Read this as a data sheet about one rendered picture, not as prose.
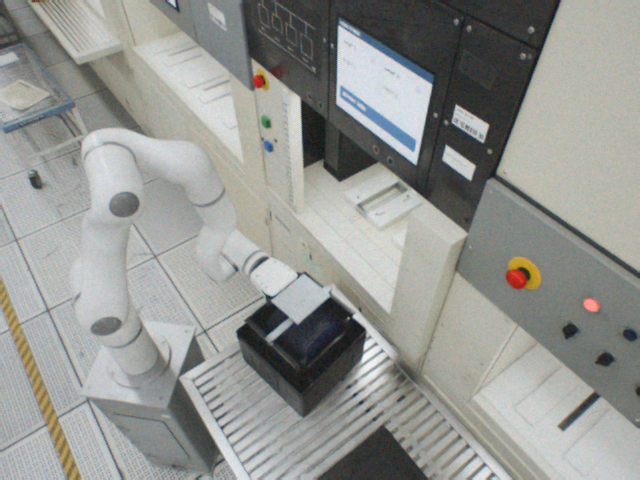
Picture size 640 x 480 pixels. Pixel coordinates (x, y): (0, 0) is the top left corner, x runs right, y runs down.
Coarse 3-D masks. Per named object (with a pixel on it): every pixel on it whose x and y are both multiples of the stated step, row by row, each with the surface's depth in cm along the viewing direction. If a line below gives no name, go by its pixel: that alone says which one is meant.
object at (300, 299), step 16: (304, 272) 143; (288, 288) 127; (304, 288) 127; (320, 288) 128; (288, 304) 124; (304, 304) 124; (320, 304) 125; (336, 304) 137; (256, 320) 137; (288, 320) 130; (256, 336) 137; (272, 336) 127; (272, 352) 135; (320, 352) 134; (288, 368) 133; (304, 368) 129; (304, 384) 137
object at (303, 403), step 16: (352, 320) 143; (240, 336) 139; (352, 336) 150; (256, 352) 136; (336, 352) 153; (352, 352) 141; (256, 368) 147; (272, 368) 133; (320, 368) 150; (336, 368) 138; (272, 384) 144; (288, 384) 130; (320, 384) 135; (288, 400) 141; (304, 400) 132; (320, 400) 144; (304, 416) 141
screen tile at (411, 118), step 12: (384, 60) 97; (384, 72) 98; (396, 72) 95; (396, 84) 97; (408, 84) 94; (420, 84) 92; (384, 96) 102; (408, 96) 96; (384, 108) 104; (396, 108) 101; (420, 108) 95; (408, 120) 99; (420, 120) 96
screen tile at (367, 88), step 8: (344, 40) 104; (344, 48) 106; (352, 48) 103; (360, 48) 101; (352, 56) 105; (360, 56) 102; (368, 56) 100; (376, 56) 98; (344, 64) 108; (360, 64) 104; (368, 64) 101; (376, 64) 99; (344, 72) 110; (352, 72) 107; (368, 72) 103; (376, 72) 100; (344, 80) 111; (352, 80) 109; (360, 80) 106; (368, 80) 104; (376, 80) 102; (360, 88) 108; (368, 88) 105; (368, 96) 107
